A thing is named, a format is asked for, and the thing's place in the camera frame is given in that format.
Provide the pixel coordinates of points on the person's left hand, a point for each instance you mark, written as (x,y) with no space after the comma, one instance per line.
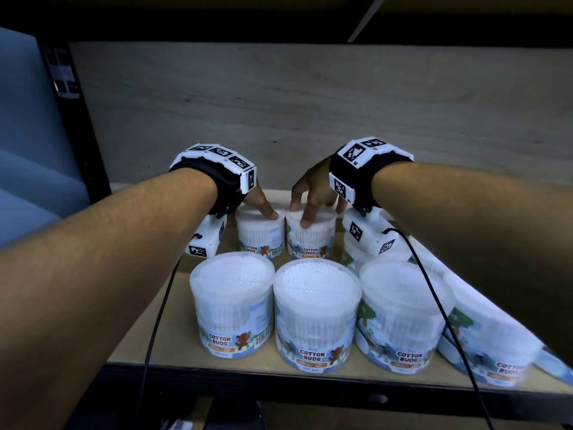
(262,203)

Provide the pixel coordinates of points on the person's right hand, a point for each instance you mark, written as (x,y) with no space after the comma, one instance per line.
(318,183)

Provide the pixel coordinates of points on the cotton bud tub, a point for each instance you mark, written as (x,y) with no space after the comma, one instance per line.
(259,237)
(313,241)

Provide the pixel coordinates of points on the group of cotton bud tubs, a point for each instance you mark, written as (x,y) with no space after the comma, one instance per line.
(313,309)

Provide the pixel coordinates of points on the black metal wooden shelf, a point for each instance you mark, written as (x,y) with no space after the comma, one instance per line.
(174,335)

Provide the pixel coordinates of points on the person's left forearm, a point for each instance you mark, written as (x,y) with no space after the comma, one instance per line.
(89,286)

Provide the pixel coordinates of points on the person's right forearm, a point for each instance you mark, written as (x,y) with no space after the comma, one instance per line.
(492,228)

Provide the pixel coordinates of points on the brown carton with white label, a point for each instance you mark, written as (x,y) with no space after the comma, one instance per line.
(177,425)

